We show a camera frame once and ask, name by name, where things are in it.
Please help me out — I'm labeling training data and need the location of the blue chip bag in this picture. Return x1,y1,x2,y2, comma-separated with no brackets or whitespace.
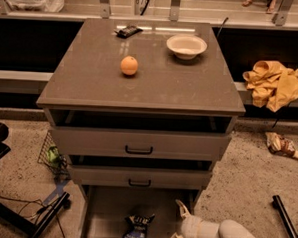
122,214,155,238

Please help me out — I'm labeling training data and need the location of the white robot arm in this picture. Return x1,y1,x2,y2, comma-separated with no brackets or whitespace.
170,200,256,238

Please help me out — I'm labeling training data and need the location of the top grey drawer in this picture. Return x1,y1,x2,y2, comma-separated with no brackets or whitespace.
50,126,231,162

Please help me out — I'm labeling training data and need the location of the grey drawer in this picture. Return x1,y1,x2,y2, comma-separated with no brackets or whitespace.
79,186,196,238
50,126,231,162
68,165,211,190

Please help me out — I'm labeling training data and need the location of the bottom grey drawer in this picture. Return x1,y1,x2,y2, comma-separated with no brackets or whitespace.
79,186,196,238

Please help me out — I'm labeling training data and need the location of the middle grey drawer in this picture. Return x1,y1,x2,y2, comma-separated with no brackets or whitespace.
68,165,211,190

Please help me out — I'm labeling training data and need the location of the grey drawer cabinet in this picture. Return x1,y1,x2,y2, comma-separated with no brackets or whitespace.
29,14,251,238

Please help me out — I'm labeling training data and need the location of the brown snack bag on floor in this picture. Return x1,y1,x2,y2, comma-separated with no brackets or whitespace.
265,132,298,160

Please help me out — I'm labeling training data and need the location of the black bar right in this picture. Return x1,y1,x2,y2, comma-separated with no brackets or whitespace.
272,195,298,238

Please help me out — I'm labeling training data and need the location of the blue tape strip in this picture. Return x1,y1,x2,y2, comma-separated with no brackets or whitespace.
42,179,69,205

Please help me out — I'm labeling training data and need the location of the yellow crumpled cloth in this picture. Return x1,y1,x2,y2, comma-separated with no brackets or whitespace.
242,60,298,113

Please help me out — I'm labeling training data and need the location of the orange fruit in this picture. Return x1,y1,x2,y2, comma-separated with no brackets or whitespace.
121,56,138,76

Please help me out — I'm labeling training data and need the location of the white bowl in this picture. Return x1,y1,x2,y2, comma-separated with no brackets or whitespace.
166,34,207,60

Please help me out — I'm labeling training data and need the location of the dark snack bar wrapper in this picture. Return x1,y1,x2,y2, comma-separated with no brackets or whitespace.
115,25,142,39

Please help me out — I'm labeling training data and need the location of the black stand left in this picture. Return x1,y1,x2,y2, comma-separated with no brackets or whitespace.
0,122,70,238

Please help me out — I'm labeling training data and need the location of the wire basket with green item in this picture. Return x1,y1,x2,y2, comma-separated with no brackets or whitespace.
38,133,69,176

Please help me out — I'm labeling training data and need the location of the black cable on floor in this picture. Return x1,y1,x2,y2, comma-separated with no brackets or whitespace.
0,182,71,238

